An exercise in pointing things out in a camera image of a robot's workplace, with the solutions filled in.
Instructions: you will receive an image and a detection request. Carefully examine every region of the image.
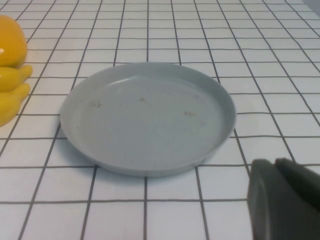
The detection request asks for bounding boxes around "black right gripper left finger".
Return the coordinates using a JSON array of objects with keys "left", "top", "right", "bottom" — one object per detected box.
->
[{"left": 246, "top": 158, "right": 320, "bottom": 240}]

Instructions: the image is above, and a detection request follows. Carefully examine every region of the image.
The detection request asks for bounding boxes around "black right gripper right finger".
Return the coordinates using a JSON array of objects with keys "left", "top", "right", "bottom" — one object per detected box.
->
[{"left": 274, "top": 156, "right": 320, "bottom": 202}]

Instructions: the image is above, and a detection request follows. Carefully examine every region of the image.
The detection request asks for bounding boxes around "yellow banana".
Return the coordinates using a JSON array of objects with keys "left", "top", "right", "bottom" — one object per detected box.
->
[
  {"left": 0, "top": 64, "right": 34, "bottom": 92},
  {"left": 0, "top": 82, "right": 31, "bottom": 128}
]

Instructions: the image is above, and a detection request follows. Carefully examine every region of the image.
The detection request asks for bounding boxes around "yellow mango with red speck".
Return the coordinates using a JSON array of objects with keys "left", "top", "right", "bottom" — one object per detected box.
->
[{"left": 0, "top": 14, "right": 28, "bottom": 68}]

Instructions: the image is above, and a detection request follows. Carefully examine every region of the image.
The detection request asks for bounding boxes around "grey round plate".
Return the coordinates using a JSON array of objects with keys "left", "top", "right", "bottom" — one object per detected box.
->
[{"left": 59, "top": 61, "right": 238, "bottom": 178}]

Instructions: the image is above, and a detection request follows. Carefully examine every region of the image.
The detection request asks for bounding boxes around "white grid-pattern tablecloth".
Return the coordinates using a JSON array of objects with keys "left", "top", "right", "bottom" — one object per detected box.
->
[{"left": 0, "top": 0, "right": 320, "bottom": 240}]

